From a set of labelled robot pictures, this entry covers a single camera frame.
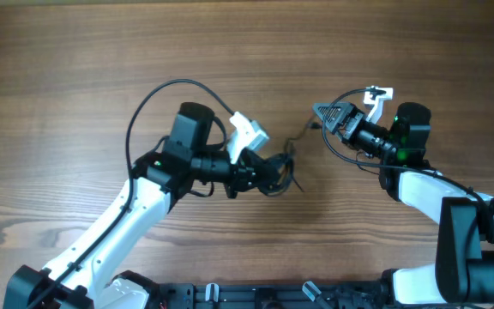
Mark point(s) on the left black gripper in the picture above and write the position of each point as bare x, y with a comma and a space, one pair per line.
244, 175

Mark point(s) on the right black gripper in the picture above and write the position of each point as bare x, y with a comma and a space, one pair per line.
348, 113

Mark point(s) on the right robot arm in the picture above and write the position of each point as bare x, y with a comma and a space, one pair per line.
463, 271

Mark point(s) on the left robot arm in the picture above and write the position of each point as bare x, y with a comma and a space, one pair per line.
83, 275

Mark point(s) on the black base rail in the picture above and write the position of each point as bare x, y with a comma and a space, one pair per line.
344, 295

